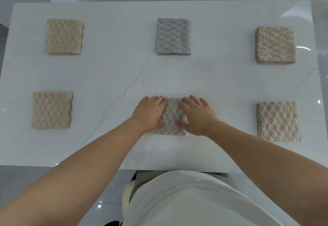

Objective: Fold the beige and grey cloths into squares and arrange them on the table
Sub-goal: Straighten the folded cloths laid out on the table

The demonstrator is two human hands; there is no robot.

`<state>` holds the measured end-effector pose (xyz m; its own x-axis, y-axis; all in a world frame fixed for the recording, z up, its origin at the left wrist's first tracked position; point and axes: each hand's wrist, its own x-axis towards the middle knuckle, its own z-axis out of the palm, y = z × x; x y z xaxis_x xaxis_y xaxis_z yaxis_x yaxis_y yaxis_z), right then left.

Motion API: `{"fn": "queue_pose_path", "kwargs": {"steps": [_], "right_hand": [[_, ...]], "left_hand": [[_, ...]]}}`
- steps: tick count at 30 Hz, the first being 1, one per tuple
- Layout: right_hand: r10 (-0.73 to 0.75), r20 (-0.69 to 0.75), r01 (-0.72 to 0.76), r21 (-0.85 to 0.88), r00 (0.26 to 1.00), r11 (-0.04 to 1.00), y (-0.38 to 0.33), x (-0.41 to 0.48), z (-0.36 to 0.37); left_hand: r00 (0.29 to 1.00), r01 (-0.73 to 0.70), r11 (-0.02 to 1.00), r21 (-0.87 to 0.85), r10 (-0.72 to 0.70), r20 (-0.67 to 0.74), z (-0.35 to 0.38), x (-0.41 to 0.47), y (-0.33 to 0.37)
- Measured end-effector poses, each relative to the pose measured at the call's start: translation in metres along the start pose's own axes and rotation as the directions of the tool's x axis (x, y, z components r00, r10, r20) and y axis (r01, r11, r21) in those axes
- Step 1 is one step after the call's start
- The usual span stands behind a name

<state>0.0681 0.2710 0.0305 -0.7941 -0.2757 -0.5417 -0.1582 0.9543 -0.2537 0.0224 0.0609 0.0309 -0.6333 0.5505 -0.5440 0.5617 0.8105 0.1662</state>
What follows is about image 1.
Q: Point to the person's right hand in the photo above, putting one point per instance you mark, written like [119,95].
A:
[200,118]

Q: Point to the person's left hand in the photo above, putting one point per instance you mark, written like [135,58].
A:
[148,113]

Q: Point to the grey waffle towel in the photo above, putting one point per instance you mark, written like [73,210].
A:
[173,115]
[173,36]

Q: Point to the beige waffle towel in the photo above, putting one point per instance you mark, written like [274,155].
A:
[275,45]
[51,110]
[64,37]
[279,120]

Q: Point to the person's left forearm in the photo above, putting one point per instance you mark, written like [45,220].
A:
[69,184]

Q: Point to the person's right forearm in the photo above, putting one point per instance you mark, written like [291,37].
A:
[276,172]

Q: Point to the person's white shirt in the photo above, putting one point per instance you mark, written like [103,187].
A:
[194,202]

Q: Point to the white marble table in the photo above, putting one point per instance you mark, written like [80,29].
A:
[115,80]

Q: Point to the cream chair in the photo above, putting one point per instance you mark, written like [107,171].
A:
[126,195]

